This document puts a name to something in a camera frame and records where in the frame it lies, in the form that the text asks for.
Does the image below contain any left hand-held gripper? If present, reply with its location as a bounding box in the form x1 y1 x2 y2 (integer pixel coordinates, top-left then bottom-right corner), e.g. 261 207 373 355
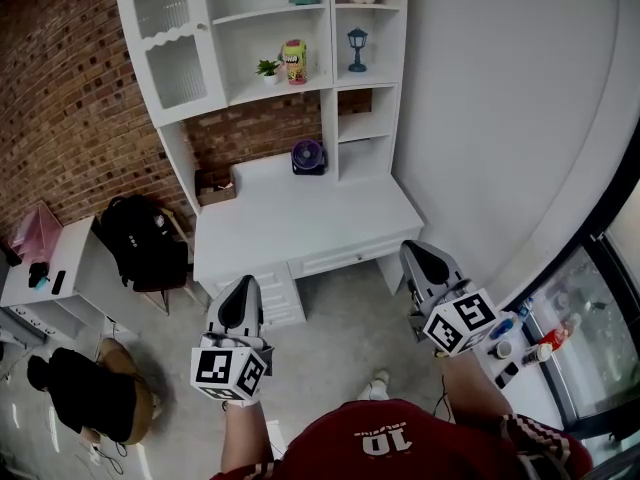
189 274 276 402

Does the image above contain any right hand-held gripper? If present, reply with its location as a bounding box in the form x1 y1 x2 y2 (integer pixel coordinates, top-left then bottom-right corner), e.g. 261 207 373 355
400 240 501 359

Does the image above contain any yellow-green can with pink lid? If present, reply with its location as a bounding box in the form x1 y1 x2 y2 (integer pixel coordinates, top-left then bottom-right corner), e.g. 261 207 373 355
280 38 309 87

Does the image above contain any white desk with hutch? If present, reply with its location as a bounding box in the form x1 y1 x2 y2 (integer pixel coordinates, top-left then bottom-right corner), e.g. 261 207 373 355
113 0 410 216

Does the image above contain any person's right forearm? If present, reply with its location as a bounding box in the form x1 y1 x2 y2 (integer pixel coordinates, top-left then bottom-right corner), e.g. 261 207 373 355
441 349 517 427

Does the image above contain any person's left forearm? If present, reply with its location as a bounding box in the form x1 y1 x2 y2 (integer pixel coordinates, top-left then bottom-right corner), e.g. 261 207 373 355
219 399 274 475

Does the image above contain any purple desk fan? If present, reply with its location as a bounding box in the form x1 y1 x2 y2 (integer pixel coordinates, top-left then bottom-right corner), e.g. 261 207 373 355
290 138 329 177

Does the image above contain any blue bottle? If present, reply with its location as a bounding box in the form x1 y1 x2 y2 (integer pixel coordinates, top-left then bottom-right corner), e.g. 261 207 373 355
489 317 522 341

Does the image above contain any black backpack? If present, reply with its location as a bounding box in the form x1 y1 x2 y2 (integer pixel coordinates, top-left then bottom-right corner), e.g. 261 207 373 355
99 194 189 290

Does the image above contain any person's white shoe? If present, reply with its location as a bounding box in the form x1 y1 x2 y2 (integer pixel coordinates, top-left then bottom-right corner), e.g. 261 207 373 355
356 368 392 402

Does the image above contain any dark smartphone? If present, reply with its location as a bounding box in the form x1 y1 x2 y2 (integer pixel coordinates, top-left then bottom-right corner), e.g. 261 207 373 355
494 361 522 390

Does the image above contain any brown wooden organizer box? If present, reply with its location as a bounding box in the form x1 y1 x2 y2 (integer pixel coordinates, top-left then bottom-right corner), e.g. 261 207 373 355
194 167 238 208

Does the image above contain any white lidded jar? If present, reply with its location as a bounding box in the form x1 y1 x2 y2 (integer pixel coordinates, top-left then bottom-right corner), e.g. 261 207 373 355
521 343 554 367

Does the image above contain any red bottle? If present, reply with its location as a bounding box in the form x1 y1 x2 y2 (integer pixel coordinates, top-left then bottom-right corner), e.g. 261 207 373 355
538 324 569 349

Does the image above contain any white side table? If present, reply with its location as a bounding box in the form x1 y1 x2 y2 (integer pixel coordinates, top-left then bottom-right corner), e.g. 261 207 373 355
0 215 139 342

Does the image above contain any person's red shirt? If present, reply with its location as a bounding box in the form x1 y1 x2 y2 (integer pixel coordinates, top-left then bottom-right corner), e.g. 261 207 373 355
209 399 594 480

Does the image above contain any black and teal gadget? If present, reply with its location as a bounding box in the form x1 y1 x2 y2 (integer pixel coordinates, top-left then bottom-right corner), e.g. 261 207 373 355
27 261 51 290

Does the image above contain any pink bag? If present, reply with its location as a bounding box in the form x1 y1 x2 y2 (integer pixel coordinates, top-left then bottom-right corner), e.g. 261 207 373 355
9 202 64 265

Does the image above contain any blue lantern lamp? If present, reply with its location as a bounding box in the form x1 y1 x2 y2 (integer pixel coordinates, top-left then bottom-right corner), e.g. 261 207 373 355
346 27 369 74

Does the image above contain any small green potted plant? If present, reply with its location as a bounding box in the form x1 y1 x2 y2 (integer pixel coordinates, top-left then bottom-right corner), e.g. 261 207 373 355
255 58 283 87

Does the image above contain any glass cabinet door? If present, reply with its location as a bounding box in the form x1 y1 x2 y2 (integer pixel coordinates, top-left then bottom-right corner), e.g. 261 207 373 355
113 0 229 129

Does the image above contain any white wrist strap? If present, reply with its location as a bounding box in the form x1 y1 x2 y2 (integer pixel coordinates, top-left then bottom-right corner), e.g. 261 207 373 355
221 394 262 410

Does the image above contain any black cable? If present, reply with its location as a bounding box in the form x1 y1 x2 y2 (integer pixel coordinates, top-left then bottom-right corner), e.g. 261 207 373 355
431 350 457 422

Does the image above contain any black window frame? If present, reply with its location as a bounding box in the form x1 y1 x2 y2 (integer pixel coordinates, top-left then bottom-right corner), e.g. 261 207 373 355
499 132 640 480

